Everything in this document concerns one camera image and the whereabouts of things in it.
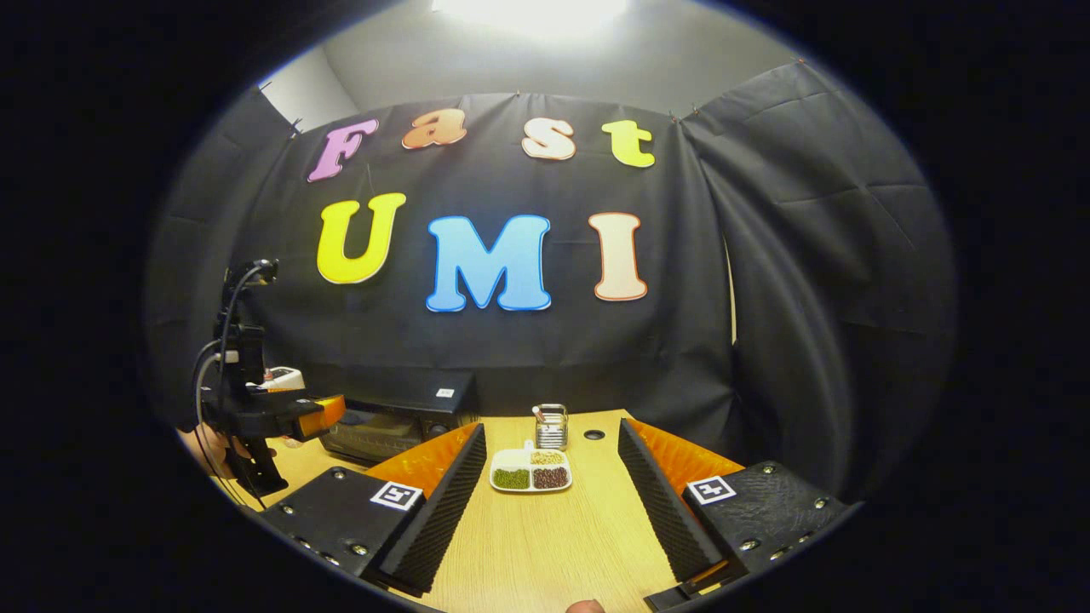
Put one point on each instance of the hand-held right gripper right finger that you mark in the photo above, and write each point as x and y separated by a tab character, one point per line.
656	502

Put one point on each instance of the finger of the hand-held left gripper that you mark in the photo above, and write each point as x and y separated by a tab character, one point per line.
324	413

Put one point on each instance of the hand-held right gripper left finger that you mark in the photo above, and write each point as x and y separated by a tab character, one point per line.
456	494

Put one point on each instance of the black electric oven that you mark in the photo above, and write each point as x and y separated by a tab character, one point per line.
400	400

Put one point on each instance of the white toaster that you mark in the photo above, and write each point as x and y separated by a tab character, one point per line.
285	377

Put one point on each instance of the white divided plate with beans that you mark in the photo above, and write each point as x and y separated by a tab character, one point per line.
530	472

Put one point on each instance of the black backdrop cloth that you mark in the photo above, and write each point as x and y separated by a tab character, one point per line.
511	340

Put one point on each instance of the ceiling light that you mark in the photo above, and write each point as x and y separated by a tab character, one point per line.
532	13

